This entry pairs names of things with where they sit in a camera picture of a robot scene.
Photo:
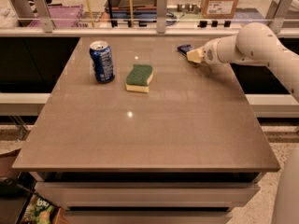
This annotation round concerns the upper grey drawer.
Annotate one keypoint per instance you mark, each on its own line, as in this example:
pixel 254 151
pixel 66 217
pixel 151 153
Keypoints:
pixel 96 194

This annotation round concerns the lower grey drawer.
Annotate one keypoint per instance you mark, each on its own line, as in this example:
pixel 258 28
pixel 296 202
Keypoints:
pixel 147 217

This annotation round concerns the green yellow sponge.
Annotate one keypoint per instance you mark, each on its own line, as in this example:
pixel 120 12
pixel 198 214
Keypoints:
pixel 139 78

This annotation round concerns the green snack bag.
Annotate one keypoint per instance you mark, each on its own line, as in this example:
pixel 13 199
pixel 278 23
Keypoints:
pixel 38 211

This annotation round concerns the blue rxbar wrapper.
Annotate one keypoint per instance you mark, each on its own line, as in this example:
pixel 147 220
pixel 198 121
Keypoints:
pixel 184 49

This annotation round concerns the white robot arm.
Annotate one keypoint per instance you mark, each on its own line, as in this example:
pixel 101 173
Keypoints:
pixel 254 44

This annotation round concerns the left metal railing post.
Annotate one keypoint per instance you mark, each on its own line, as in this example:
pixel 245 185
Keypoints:
pixel 44 16

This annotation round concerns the cardboard box with label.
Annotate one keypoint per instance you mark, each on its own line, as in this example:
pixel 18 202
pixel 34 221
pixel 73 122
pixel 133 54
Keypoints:
pixel 218 9

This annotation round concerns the purple plastic crate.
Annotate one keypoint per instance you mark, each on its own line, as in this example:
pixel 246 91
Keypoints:
pixel 61 16

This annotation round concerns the grey drawer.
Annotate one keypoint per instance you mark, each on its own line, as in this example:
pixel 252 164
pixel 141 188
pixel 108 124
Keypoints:
pixel 147 217
pixel 96 194

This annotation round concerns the metal railing post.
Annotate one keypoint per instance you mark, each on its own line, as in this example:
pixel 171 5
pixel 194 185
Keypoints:
pixel 282 14
pixel 161 16
pixel 44 16

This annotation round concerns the right metal railing post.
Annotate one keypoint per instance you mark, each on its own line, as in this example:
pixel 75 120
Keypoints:
pixel 282 14

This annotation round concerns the centre metal railing post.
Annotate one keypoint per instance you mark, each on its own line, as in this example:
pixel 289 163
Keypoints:
pixel 161 16

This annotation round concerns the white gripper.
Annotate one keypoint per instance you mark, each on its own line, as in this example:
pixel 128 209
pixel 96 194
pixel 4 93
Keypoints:
pixel 208 54

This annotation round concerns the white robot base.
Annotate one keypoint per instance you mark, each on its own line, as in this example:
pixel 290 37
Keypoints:
pixel 286 207

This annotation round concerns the blue soda can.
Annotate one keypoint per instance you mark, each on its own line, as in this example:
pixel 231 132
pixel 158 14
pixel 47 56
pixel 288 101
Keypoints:
pixel 103 67

